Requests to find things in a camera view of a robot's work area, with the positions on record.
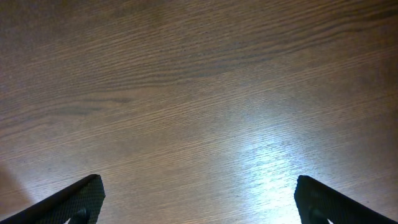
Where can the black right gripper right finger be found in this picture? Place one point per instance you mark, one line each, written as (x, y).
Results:
(318, 203)

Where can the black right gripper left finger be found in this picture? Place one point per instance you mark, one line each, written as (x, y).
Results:
(80, 202)

